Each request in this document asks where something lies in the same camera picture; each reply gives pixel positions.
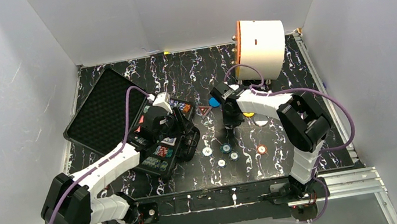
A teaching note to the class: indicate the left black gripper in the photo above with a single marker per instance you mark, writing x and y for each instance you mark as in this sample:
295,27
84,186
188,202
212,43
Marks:
179,130

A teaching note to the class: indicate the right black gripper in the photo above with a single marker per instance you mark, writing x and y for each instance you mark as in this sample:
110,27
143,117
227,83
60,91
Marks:
228,122

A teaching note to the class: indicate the blue playing card deck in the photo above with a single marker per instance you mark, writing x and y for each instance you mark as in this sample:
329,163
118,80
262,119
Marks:
169,141

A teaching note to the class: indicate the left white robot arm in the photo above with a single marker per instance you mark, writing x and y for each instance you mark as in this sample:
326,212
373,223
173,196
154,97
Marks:
73,199

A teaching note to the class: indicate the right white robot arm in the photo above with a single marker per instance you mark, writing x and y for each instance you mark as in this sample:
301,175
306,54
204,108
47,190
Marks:
304,122

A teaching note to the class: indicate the black poker chip case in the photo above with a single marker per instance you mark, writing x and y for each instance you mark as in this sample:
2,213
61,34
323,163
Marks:
113,106

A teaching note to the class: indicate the yellow round button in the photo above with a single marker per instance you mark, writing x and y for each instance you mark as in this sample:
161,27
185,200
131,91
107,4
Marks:
247,114

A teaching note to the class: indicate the blue round dealer button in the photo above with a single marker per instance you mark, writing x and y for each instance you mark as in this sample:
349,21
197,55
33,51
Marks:
213,102

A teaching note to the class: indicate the light blue chip row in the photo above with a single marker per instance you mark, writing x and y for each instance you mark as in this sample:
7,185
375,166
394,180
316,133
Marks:
163,151

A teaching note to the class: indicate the purple blue chip row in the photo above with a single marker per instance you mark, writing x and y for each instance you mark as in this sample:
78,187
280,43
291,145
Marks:
184,107

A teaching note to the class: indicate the clear round button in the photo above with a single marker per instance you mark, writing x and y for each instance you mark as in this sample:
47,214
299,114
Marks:
260,120

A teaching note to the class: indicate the triangular all in marker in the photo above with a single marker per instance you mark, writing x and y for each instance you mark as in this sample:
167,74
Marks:
204,110

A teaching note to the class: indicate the teal chip on table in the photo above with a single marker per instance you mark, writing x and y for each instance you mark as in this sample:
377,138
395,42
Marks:
226,148

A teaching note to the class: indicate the teal green chip row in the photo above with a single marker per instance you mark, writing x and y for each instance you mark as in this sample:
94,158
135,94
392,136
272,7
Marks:
154,164

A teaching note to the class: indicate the light blue chip ten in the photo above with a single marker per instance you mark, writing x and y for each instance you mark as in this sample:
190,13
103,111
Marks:
207,151

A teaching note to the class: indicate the red orange chip five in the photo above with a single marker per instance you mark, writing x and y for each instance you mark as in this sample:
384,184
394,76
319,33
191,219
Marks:
262,149

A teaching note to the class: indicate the small white chip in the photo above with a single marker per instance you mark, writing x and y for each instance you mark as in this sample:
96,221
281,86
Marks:
221,163

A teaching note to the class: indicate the white orange cylindrical device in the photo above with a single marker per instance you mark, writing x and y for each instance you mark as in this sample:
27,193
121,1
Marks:
260,47

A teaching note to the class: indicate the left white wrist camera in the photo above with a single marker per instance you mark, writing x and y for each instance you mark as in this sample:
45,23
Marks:
161,100

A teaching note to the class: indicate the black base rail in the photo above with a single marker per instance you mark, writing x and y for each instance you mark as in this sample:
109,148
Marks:
268,198

